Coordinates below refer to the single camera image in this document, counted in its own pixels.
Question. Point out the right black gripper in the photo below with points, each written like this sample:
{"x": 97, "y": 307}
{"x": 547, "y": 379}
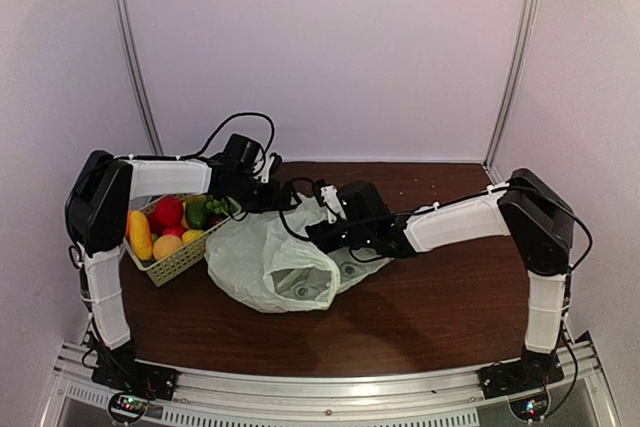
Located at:
{"x": 327, "y": 245}

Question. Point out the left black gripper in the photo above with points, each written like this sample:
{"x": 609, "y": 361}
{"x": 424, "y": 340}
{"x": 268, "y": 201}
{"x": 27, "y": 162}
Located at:
{"x": 270, "y": 202}

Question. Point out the green grapes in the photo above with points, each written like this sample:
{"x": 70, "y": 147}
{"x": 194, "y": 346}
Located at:
{"x": 220, "y": 207}

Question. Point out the green orange papaya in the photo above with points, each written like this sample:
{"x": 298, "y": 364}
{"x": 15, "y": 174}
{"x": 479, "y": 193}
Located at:
{"x": 195, "y": 212}

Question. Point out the pale green plastic bag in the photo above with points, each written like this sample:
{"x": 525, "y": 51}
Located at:
{"x": 260, "y": 263}

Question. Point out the peach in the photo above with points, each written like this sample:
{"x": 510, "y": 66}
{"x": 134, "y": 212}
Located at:
{"x": 165, "y": 246}

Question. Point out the orange yellow mango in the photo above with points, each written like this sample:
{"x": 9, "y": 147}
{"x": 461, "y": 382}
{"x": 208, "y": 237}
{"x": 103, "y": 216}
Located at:
{"x": 140, "y": 238}

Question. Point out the orange fruit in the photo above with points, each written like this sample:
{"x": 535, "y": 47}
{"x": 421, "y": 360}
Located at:
{"x": 128, "y": 224}

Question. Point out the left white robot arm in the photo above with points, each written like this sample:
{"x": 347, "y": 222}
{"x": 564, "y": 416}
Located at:
{"x": 96, "y": 210}

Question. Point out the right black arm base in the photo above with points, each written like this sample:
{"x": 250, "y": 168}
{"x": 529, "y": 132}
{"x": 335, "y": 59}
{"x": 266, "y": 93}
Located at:
{"x": 530, "y": 371}

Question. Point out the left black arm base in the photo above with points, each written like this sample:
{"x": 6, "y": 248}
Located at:
{"x": 120, "y": 370}

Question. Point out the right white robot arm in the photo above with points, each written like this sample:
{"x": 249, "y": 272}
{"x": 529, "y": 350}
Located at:
{"x": 523, "y": 208}

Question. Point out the dark red fruit in basket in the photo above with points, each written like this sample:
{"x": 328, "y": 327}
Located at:
{"x": 214, "y": 219}

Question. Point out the yellow lemon in basket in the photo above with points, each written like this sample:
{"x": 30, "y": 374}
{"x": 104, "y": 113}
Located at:
{"x": 191, "y": 235}

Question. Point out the beige perforated plastic basket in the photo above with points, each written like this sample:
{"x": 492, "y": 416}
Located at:
{"x": 161, "y": 272}

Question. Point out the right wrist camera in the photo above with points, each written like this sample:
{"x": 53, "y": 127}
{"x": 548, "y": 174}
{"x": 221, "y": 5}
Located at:
{"x": 332, "y": 204}

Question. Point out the aluminium front rail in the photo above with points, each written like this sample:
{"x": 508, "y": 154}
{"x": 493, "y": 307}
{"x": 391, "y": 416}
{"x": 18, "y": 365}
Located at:
{"x": 452, "y": 397}

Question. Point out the left aluminium corner post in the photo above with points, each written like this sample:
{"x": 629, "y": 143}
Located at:
{"x": 136, "y": 77}

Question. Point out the aluminium corner post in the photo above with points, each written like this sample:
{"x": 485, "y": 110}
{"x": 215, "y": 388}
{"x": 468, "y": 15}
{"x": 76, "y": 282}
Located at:
{"x": 527, "y": 16}
{"x": 136, "y": 77}

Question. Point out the right aluminium corner post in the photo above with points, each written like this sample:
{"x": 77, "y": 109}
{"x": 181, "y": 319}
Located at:
{"x": 527, "y": 16}

